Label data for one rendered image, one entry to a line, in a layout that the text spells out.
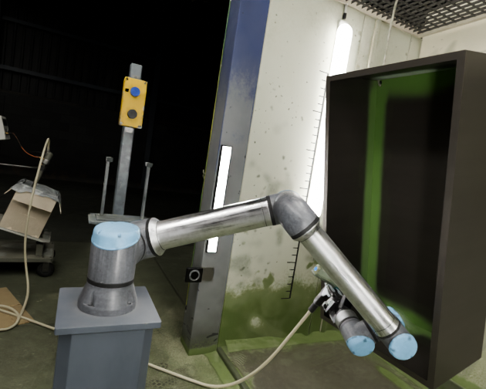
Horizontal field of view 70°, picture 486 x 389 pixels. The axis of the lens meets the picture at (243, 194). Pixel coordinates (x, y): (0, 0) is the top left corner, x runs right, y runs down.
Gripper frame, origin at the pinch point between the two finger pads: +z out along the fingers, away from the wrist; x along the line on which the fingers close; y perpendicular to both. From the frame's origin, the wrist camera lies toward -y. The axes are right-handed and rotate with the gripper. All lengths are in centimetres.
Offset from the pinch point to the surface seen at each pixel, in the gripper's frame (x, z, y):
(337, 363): 64, 27, 55
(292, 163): -20, 78, -29
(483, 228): 18, -24, -58
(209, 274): -34, 47, 49
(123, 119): -119, 67, 0
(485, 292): 40, -26, -38
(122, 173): -105, 65, 27
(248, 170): -44, 68, -12
